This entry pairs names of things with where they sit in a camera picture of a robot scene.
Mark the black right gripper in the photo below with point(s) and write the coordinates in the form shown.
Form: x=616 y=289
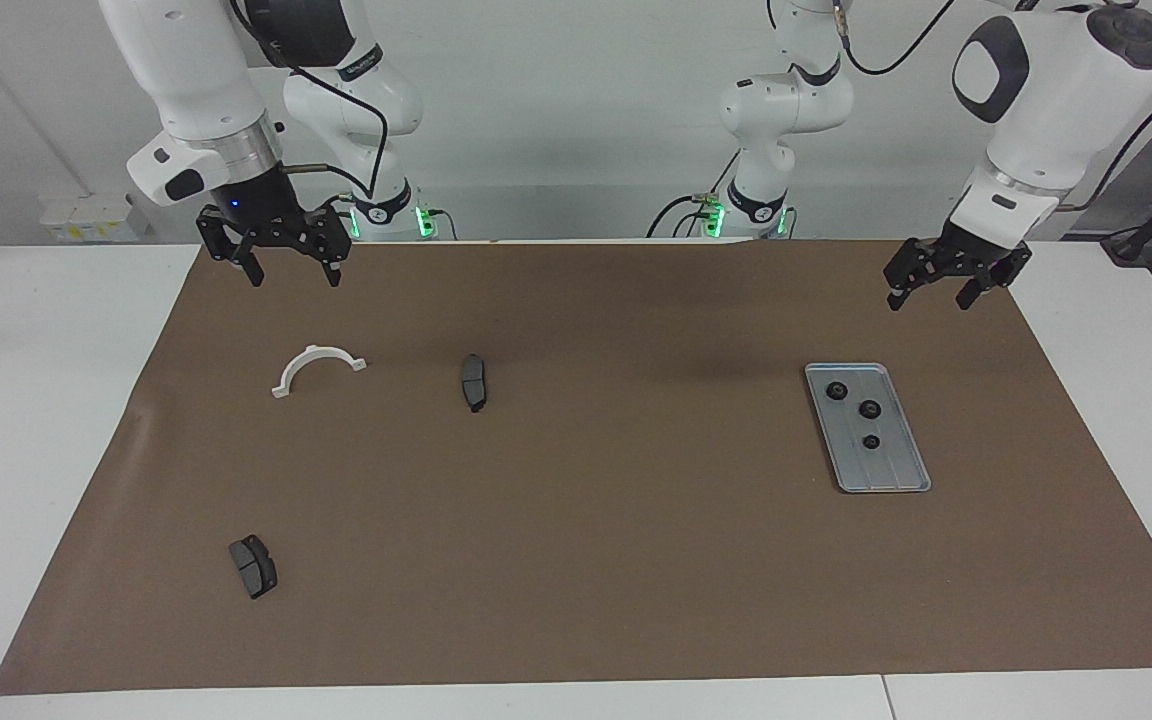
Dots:
x=261 y=215

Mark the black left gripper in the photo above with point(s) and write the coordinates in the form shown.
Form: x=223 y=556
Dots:
x=956 y=255

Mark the black bearing gear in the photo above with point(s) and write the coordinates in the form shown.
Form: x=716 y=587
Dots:
x=837 y=391
x=870 y=409
x=872 y=441

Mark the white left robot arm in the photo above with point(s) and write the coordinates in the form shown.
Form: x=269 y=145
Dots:
x=1056 y=90

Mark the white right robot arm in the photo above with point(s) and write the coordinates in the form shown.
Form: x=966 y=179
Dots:
x=196 y=70

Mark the silver metal tray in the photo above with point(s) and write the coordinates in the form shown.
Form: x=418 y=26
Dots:
x=886 y=465

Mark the dark grey brake pad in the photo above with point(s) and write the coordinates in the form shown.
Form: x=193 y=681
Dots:
x=254 y=568
x=473 y=385

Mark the brown table mat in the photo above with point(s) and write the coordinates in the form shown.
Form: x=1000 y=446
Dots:
x=576 y=550

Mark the white curved plastic bracket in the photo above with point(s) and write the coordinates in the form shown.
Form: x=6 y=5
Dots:
x=319 y=351

